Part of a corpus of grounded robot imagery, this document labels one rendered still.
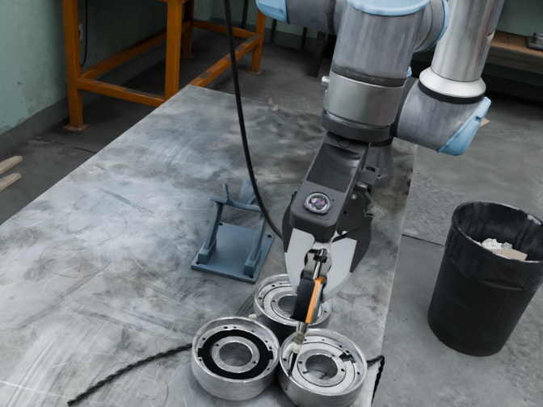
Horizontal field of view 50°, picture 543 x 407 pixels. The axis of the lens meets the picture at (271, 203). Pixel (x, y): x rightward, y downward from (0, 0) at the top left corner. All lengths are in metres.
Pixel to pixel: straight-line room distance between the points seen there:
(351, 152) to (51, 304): 0.45
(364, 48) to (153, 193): 0.59
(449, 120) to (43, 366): 0.74
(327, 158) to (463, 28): 0.50
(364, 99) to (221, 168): 0.62
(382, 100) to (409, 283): 1.77
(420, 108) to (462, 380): 1.13
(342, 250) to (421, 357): 1.41
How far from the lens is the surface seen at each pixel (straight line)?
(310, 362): 0.74
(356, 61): 0.56
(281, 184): 1.11
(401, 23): 0.56
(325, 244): 0.89
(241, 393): 0.69
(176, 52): 2.70
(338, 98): 0.57
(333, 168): 0.56
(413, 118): 1.07
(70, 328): 0.79
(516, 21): 4.63
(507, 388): 2.05
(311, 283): 0.64
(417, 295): 2.25
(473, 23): 1.01
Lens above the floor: 1.35
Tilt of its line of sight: 31 degrees down
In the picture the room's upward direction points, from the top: 9 degrees clockwise
